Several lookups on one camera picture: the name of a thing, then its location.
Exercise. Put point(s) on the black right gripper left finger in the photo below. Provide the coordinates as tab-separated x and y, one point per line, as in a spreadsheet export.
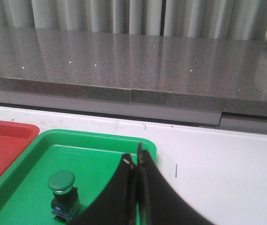
116	204

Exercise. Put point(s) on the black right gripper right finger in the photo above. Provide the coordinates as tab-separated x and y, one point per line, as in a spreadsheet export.
158	202

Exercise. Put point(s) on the green mushroom push button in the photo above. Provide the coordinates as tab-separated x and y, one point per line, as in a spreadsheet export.
65	202

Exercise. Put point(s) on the green plastic tray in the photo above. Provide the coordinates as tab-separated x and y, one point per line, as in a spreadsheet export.
25	198

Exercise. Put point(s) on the red plastic tray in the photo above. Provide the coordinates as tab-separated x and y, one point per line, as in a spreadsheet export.
15	137

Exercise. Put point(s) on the grey stone counter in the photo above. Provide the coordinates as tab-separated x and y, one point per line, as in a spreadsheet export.
215	83

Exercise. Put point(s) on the white corrugated curtain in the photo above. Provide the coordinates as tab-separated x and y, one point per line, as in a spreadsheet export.
228	19

